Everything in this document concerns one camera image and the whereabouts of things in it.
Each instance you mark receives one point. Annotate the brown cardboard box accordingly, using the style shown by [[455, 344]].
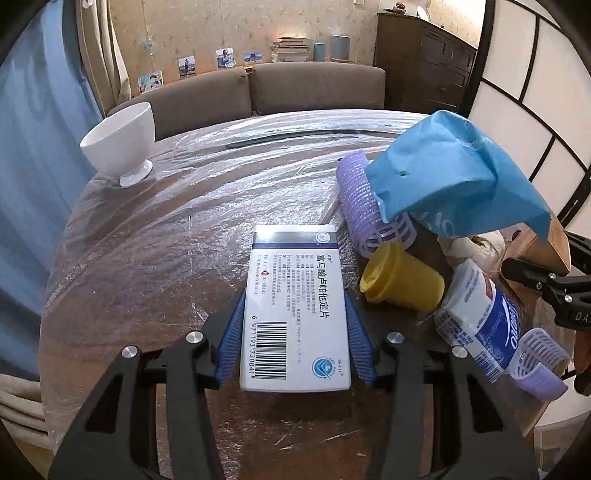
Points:
[[549, 249]]

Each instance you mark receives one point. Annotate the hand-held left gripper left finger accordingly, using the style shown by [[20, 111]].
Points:
[[233, 341]]

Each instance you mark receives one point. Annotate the dark wooden cabinet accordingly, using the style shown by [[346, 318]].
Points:
[[425, 64]]

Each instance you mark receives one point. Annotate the white and blue tube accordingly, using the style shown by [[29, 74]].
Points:
[[480, 318]]

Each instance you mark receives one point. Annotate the blue cloth bag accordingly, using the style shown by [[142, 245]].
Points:
[[443, 170]]

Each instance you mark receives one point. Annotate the black framed paper screen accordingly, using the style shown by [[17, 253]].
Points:
[[526, 83]]

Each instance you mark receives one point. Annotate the purple cylindrical hair roller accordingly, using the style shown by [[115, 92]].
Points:
[[358, 198]]

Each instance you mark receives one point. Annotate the stack of books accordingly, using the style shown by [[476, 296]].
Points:
[[290, 50]]

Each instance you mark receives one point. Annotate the small landscape photo print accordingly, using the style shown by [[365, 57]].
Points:
[[253, 57]]

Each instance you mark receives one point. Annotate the tilted photo print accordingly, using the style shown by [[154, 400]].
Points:
[[151, 82]]

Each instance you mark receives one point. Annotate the cream crumpled cloth ball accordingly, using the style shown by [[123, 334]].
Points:
[[471, 249]]

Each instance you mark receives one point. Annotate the purple half hair roller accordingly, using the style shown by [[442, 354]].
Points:
[[545, 383]]

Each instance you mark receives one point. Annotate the standing figure photo print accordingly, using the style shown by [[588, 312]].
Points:
[[187, 67]]

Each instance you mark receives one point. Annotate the yellow plastic cup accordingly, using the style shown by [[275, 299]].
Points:
[[406, 281]]

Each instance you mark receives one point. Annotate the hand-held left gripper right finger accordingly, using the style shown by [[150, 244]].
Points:
[[360, 346]]

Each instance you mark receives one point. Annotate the long black flat object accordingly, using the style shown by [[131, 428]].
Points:
[[286, 137]]

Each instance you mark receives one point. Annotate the beige curtain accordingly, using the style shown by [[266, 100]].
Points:
[[99, 50]]

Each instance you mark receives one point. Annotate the brown sofa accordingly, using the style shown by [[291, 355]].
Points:
[[300, 87]]

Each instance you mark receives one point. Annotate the white footed bowl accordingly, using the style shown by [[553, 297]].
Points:
[[120, 143]]

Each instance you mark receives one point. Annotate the white medicine box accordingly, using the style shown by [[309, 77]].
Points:
[[295, 314]]

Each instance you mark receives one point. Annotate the white round ornament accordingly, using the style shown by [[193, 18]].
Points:
[[422, 12]]

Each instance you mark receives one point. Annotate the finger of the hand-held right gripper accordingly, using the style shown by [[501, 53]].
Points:
[[579, 244], [535, 277]]

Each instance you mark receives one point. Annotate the portrait photo print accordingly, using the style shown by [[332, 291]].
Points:
[[226, 58]]

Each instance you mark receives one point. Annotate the grey cylinder speaker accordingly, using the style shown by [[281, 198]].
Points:
[[340, 48]]

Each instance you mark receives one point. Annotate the stacked stones ornament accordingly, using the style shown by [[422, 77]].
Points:
[[399, 7]]

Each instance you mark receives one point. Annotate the blue curtain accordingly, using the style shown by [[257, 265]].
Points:
[[41, 161]]

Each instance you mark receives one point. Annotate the small teal cylinder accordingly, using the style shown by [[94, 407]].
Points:
[[319, 52]]

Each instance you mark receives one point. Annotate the beige folded cloth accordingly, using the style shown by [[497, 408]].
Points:
[[23, 410]]

